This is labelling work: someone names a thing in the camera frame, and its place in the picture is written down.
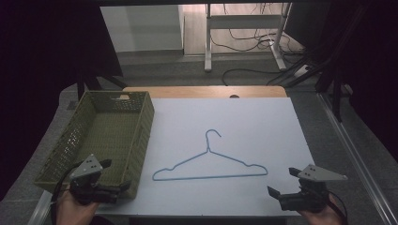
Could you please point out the aluminium rail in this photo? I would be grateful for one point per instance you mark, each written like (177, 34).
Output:
(353, 156)

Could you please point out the black metal stand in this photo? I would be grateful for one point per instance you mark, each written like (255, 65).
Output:
(336, 93)
(90, 82)

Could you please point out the white cabinet panel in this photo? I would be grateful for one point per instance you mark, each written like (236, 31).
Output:
(140, 28)

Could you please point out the white power strip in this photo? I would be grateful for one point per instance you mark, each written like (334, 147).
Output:
(301, 70)

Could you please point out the person's left hand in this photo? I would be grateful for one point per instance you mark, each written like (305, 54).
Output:
(74, 213)

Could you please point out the white metal desk frame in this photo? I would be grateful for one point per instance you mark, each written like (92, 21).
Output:
(244, 22)

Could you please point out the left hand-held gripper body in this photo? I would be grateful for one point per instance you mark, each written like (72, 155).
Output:
(85, 182)

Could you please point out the white board sheet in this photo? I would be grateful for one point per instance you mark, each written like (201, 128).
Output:
(250, 131)

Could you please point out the person's right hand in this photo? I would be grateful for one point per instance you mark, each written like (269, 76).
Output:
(322, 217)

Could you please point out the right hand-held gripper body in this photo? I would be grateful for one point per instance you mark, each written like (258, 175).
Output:
(308, 190)

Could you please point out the wooden table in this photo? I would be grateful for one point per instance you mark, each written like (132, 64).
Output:
(203, 92)

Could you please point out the green woven plastic basket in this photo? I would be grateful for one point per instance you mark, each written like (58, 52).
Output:
(109, 131)

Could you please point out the dark curtain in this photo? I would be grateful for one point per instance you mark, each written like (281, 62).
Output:
(43, 62)
(372, 62)

